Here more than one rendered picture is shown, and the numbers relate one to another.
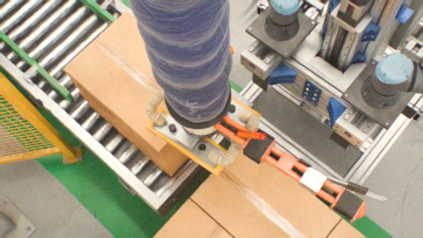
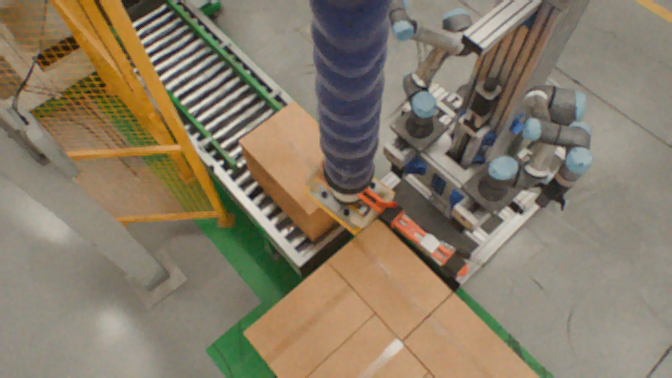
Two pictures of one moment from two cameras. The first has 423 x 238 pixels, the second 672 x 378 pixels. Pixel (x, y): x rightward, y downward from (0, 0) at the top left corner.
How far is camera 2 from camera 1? 0.64 m
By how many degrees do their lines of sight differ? 4
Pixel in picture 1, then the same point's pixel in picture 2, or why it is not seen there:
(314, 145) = (437, 233)
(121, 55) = (287, 136)
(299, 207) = (418, 279)
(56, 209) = (206, 265)
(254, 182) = (382, 254)
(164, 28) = (338, 110)
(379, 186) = (491, 278)
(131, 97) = (291, 170)
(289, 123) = (418, 213)
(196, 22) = (360, 109)
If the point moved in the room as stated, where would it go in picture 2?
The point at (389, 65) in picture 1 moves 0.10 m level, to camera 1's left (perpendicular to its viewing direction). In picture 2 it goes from (499, 164) to (477, 165)
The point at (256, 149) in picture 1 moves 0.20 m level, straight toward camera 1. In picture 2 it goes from (388, 216) to (379, 258)
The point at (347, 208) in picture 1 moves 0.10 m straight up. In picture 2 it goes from (454, 267) to (458, 259)
